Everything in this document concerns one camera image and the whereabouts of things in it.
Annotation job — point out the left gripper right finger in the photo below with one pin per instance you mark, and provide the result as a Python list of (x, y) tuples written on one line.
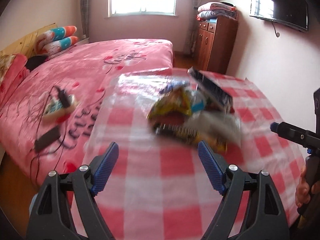
[(264, 218)]

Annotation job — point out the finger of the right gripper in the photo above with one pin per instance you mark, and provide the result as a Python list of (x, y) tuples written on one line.
[(287, 131)]

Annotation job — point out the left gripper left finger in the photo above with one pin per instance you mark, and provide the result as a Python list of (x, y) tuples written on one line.
[(51, 216)]

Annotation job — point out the white paper receipt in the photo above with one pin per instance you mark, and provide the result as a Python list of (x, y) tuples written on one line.
[(225, 126)]

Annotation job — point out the dark blue snack bag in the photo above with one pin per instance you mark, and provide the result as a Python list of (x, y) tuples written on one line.
[(217, 95)]

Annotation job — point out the white blue wrapper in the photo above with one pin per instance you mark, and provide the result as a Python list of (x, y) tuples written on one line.
[(197, 100)]

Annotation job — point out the red orange snack wrapper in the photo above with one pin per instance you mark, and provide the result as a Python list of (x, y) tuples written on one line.
[(172, 125)]

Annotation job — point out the yellow green snack bag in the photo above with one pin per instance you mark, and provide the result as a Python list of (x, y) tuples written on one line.
[(172, 108)]

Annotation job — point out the right hand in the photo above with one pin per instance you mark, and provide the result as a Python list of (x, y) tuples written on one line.
[(302, 195)]

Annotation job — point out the black smartphone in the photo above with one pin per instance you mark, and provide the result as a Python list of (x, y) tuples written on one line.
[(47, 139)]

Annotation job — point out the pink bed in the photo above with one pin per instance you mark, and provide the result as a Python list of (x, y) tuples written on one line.
[(85, 72)]

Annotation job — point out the red checkered tablecloth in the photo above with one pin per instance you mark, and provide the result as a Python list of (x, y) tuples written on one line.
[(158, 188)]

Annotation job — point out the brown wooden cabinet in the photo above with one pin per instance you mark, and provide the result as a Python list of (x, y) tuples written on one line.
[(214, 44)]

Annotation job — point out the white power strip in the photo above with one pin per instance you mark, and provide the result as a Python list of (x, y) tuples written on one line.
[(54, 109)]

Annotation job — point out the black charger adapter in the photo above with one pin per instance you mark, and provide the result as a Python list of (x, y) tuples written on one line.
[(63, 97)]

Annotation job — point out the folded blankets on cabinet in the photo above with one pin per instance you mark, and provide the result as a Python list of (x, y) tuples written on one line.
[(212, 10)]

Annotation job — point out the pink folded blanket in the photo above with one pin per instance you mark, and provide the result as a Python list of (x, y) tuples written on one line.
[(13, 72)]

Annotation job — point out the lower rolled colourful quilt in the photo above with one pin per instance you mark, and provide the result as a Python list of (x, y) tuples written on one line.
[(58, 46)]

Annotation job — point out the rolled colourful quilt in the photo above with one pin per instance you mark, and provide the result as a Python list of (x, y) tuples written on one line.
[(58, 46), (54, 34)]

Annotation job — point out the upper rolled colourful quilt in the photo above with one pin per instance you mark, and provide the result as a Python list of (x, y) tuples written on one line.
[(54, 34)]

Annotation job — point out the grey curtain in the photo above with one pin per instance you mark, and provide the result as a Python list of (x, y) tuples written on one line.
[(84, 12)]

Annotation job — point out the wall mounted television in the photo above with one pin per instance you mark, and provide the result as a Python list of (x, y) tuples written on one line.
[(291, 13)]

